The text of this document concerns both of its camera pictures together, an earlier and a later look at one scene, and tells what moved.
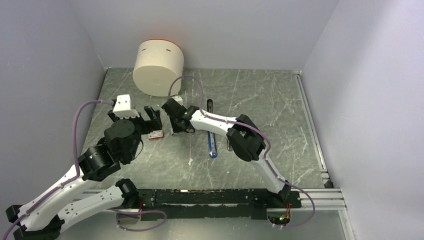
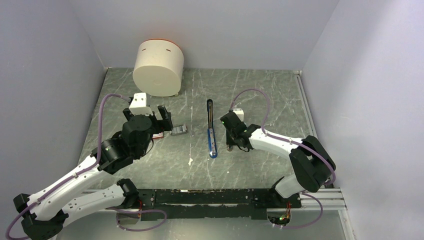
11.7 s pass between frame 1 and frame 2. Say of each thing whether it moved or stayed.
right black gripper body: moved
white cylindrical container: stayed
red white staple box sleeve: stayed
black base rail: stayed
